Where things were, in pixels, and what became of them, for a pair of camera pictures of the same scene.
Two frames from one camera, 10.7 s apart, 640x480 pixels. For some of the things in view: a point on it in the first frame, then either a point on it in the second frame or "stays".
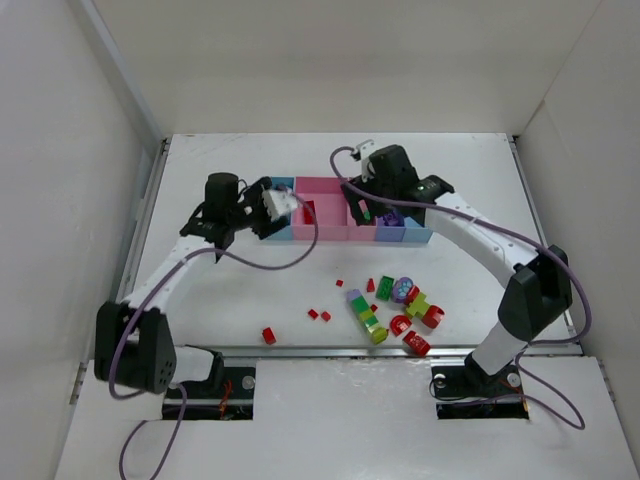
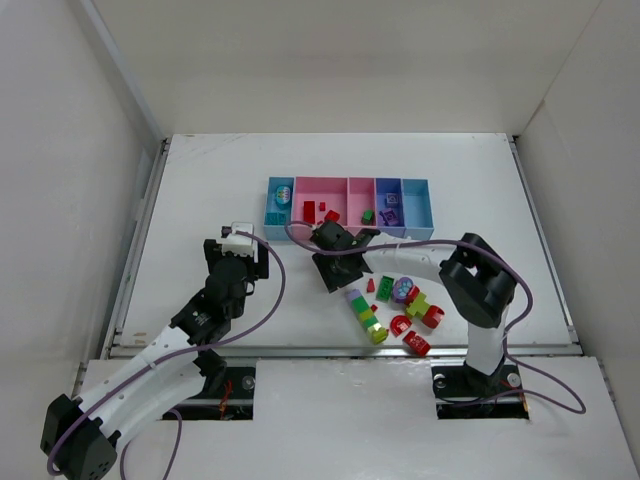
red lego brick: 309,211 stays
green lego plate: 384,289 stays
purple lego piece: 390,219 stays
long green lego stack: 376,331 stays
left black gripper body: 265,220 to 213,248
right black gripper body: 358,198 to 340,272
